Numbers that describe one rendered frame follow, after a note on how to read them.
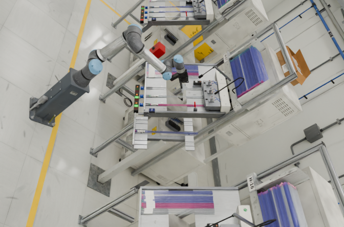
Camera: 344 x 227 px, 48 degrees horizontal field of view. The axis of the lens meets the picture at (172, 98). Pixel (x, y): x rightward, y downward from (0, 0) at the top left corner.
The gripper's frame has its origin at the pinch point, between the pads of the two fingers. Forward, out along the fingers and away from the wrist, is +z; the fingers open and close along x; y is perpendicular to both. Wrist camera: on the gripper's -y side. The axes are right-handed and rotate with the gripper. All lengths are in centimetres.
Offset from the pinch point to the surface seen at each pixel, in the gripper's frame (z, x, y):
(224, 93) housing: 11.5, -2.8, 36.8
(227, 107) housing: 12.4, -18.8, 37.0
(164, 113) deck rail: 7.0, -20.9, -17.5
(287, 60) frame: -18, -5, 91
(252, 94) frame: -2, -22, 58
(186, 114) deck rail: 12.0, -20.9, 0.6
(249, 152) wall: 174, 54, 62
